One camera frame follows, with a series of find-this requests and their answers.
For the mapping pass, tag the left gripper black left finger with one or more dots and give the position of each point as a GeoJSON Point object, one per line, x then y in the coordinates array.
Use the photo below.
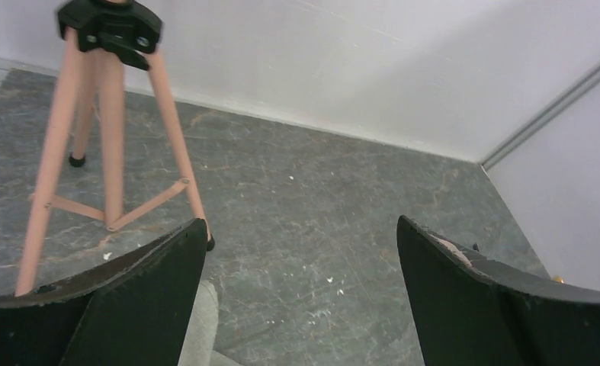
{"type": "Point", "coordinates": [131, 310]}

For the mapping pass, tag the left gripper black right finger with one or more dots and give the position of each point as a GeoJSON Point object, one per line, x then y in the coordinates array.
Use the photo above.
{"type": "Point", "coordinates": [472, 310]}

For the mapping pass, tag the grey cloth napkin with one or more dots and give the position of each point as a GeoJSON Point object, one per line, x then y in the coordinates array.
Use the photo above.
{"type": "Point", "coordinates": [197, 349]}

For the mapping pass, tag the pink music stand tripod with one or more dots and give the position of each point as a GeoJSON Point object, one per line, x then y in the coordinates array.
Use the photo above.
{"type": "Point", "coordinates": [102, 39]}

